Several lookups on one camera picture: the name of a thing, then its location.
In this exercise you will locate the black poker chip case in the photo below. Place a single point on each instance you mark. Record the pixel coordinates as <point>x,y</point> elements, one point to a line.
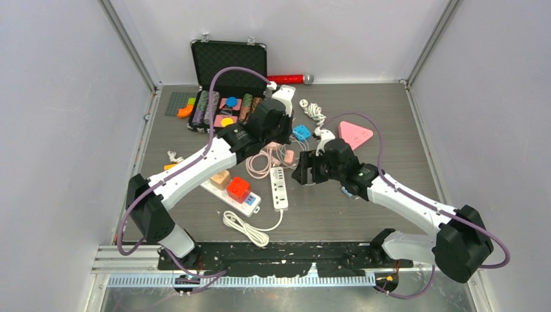
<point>211,56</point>

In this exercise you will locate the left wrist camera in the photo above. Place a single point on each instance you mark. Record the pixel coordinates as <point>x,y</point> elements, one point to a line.
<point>283,93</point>

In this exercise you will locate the blue plug adapter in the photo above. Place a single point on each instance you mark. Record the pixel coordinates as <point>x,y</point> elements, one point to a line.
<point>301,133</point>

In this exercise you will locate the orange toy block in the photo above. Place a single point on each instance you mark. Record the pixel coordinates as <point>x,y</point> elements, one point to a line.
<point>187,110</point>

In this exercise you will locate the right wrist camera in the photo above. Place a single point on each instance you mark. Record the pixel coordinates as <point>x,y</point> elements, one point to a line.
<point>323,136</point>

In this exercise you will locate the long white colourful power strip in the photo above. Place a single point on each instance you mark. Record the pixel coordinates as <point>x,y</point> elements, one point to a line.
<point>248,208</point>

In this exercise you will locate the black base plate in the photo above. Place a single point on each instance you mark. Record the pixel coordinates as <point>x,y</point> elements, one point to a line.
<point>288,259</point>

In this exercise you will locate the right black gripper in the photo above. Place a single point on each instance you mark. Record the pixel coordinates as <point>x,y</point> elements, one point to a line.
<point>308,159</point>

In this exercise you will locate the red cube socket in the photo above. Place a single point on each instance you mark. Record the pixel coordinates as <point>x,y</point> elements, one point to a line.
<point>238,189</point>

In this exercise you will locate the tan cube socket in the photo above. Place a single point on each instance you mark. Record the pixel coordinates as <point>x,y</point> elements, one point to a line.
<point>221,180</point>

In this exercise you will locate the light blue charger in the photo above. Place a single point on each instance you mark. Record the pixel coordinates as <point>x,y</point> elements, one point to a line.
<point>348,194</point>

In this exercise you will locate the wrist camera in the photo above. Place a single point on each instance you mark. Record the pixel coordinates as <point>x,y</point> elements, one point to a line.
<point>323,136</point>
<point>283,93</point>

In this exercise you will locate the pink power strip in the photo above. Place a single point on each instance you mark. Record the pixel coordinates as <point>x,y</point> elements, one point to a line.
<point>353,134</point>

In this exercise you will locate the grey building baseplate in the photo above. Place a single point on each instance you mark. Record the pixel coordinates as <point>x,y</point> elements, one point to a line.
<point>177,100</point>

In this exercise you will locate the pink small charger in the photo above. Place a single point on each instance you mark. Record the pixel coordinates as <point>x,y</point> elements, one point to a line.
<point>289,157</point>

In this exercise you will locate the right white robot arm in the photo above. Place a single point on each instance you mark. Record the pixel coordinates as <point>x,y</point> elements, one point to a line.
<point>454,239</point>

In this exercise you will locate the red glitter microphone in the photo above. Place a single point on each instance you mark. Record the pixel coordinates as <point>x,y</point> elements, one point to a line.
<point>294,79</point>

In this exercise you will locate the small white power strip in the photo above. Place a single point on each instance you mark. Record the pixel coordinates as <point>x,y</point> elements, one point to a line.
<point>278,186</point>

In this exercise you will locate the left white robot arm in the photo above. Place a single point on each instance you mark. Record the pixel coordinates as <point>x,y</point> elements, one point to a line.
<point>150,199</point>

